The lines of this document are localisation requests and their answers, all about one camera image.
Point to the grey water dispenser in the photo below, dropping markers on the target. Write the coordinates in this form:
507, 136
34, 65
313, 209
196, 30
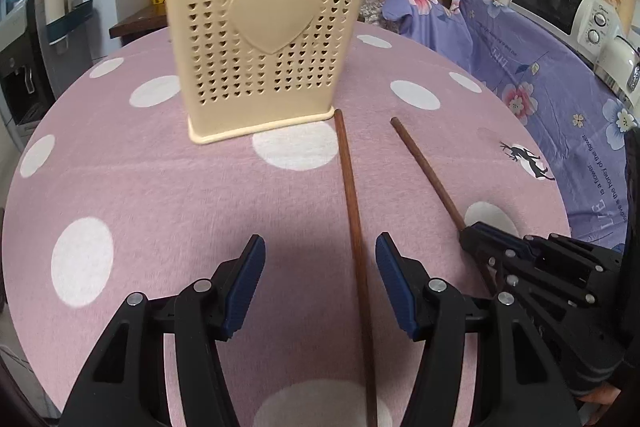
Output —
22, 67

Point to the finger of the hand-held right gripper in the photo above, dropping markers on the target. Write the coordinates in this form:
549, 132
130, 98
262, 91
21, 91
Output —
520, 282
500, 241

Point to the cream perforated utensil holder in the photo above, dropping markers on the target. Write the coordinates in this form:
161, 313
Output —
260, 57

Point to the white kettle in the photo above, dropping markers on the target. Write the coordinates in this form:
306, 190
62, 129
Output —
620, 62

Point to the blue and white wall holder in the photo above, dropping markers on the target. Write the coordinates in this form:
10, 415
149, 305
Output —
65, 12

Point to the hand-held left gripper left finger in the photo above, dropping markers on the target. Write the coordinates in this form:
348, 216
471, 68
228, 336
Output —
245, 287

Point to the purple floral cloth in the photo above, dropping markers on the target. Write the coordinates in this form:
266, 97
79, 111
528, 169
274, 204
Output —
540, 72

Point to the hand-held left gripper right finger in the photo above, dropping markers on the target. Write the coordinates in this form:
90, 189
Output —
395, 287

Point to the person's right forearm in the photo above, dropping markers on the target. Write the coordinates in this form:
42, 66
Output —
600, 382

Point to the white microwave oven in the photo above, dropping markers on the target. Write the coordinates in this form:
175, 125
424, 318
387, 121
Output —
555, 4

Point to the brown wooden chopstick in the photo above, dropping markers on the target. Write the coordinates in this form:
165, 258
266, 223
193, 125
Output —
355, 227
425, 167

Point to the dark wooden side table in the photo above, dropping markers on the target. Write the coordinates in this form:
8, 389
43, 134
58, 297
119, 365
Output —
140, 19

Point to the pink polka dot tablecloth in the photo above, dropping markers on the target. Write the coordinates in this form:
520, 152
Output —
150, 187

